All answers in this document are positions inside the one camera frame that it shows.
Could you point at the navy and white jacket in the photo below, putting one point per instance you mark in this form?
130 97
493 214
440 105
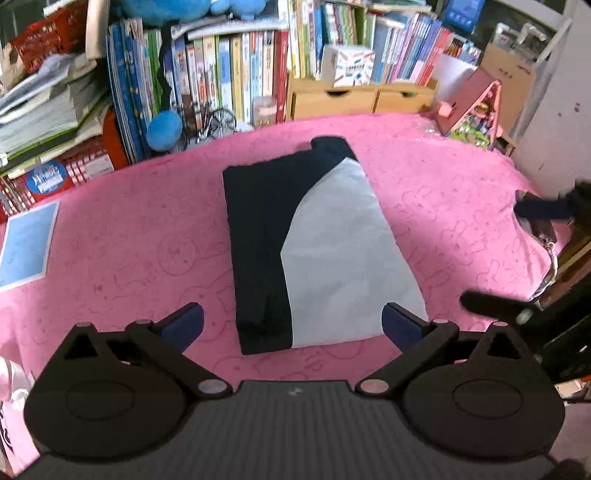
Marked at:
332 258

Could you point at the light blue paper sheet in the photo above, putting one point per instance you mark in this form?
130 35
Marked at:
25 244

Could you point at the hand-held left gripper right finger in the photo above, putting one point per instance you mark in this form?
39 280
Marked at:
401 323

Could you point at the brown cardboard box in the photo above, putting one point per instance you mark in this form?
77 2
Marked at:
512 78

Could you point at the stack of magazines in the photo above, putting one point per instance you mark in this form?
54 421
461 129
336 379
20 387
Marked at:
41 115

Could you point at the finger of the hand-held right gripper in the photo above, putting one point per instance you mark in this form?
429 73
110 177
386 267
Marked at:
540 208
498 307

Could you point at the pink rabbit-print blanket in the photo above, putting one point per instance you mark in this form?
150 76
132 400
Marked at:
138 230

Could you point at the miniature bicycle model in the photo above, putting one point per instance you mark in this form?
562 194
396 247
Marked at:
221 122

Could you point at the pink toy house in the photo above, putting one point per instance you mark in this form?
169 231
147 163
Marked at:
471 110

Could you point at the white plastic bag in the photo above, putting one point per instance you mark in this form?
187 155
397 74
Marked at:
14 406

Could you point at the red plastic crate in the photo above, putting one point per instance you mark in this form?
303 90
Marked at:
92 161

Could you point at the pink lidded jar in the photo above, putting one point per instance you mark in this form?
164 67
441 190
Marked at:
265 110

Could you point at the blue plush ball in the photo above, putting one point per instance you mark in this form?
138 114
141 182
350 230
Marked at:
164 131

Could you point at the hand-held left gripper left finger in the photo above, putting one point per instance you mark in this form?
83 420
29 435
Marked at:
184 323

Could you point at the white printed box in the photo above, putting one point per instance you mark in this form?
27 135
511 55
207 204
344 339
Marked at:
348 64

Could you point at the red plastic basket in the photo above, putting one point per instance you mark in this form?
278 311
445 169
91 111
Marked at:
46 32

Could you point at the blue plush toy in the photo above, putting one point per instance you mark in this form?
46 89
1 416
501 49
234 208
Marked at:
184 9

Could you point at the wooden drawer organizer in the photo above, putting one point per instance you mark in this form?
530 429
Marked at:
323 104

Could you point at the row of tall blue books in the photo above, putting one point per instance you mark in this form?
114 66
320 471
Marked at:
207 74

